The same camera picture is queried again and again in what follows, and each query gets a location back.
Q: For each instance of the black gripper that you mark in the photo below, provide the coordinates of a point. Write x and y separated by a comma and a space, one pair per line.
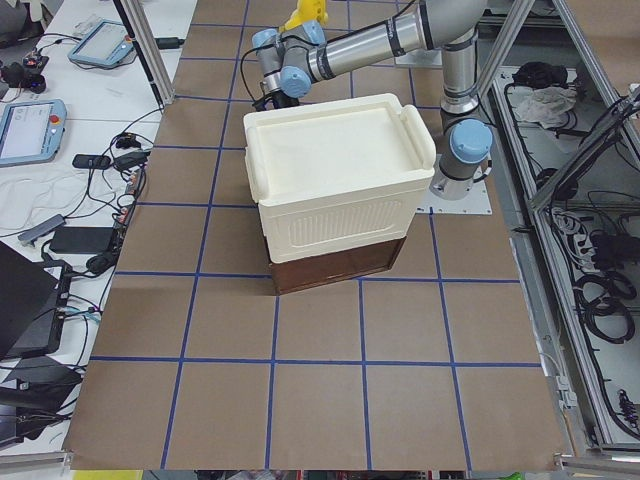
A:
278, 100

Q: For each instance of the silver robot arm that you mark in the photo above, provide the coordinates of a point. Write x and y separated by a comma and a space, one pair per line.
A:
295, 60

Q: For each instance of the dark wooden drawer cabinet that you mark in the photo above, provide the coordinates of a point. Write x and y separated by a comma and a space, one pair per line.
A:
315, 271

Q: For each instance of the yellow plush toy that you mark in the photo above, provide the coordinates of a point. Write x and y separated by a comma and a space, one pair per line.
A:
306, 10

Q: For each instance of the cream plastic storage box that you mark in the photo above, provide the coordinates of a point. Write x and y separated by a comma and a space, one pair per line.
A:
338, 175

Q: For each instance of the blue teach pendant far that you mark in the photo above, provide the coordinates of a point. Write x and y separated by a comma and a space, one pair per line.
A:
106, 46

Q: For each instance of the blue teach pendant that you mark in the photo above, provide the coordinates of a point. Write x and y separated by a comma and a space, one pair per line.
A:
106, 46
31, 132

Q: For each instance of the blue teach pendant near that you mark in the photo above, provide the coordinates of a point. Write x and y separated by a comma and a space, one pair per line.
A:
31, 132

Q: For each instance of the black power adapter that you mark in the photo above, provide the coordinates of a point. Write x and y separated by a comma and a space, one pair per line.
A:
81, 240

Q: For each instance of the white crumpled cloth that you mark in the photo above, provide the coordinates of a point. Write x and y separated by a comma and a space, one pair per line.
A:
547, 107

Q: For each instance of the black laptop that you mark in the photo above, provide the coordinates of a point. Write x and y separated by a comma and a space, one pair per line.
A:
33, 296

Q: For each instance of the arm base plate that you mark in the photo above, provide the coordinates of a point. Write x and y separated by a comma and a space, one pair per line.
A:
460, 200
420, 58

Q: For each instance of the aluminium frame post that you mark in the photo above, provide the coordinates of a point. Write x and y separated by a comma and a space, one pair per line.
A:
139, 31

